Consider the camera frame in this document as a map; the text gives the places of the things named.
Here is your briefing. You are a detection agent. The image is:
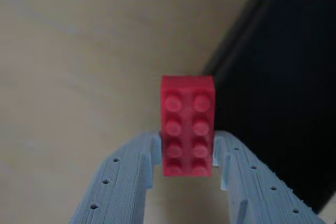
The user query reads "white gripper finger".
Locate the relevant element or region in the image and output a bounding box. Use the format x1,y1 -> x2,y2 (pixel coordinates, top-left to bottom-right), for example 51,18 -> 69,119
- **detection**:
68,132 -> 162,224
212,131 -> 326,224

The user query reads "red lego block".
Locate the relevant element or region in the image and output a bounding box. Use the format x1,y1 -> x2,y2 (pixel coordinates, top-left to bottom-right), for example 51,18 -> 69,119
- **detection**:
160,74 -> 216,178

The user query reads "black open box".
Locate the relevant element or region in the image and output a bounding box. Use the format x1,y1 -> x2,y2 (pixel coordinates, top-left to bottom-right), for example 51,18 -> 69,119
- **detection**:
202,0 -> 336,216

